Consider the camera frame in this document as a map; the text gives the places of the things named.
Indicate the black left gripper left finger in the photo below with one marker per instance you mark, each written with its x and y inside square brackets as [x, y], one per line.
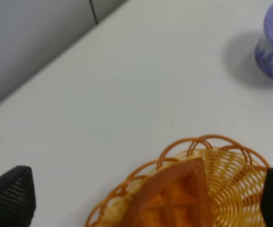
[17, 197]

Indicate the orange pastry bread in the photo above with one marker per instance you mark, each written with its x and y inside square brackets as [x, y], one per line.
[174, 197]

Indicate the orange woven basket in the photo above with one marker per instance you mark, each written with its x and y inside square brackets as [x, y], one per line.
[235, 177]

